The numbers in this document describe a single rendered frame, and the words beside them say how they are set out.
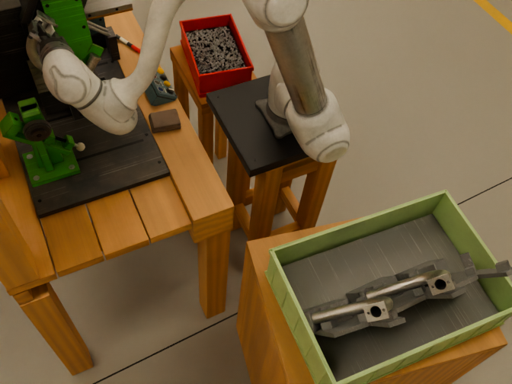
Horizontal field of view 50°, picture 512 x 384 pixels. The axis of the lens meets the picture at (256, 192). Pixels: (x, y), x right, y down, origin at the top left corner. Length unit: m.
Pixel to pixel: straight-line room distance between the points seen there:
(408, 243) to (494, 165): 1.59
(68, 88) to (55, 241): 0.51
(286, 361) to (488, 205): 1.80
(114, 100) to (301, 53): 0.51
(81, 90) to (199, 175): 0.52
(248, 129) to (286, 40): 0.63
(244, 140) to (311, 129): 0.34
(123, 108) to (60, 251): 0.48
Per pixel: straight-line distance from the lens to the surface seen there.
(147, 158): 1.82
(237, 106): 1.97
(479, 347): 1.81
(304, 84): 1.48
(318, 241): 1.65
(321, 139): 1.63
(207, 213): 1.69
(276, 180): 1.97
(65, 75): 1.42
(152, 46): 1.45
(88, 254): 1.68
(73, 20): 1.85
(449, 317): 1.74
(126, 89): 1.51
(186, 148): 1.84
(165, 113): 1.90
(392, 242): 1.79
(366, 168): 3.02
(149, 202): 1.74
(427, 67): 3.69
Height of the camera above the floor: 2.34
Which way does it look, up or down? 56 degrees down
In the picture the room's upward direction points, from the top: 8 degrees clockwise
